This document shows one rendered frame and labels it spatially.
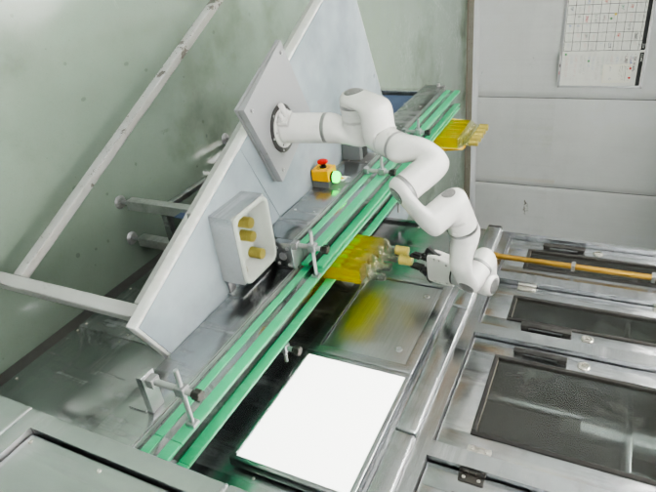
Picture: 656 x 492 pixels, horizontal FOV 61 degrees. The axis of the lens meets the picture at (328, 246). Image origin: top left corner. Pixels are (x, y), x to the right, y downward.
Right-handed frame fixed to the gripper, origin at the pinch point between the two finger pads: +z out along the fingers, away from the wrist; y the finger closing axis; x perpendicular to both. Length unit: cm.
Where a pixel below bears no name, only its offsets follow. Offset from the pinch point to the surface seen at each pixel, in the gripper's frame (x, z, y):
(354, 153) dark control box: -29, 51, 20
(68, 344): 91, 83, -12
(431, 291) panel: -3.1, -3.2, -13.0
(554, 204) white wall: -547, 184, -253
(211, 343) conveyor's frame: 72, 16, 6
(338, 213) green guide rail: 6.5, 27.8, 14.2
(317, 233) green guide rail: 21.0, 23.6, 14.0
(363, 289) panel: 9.5, 17.1, -12.3
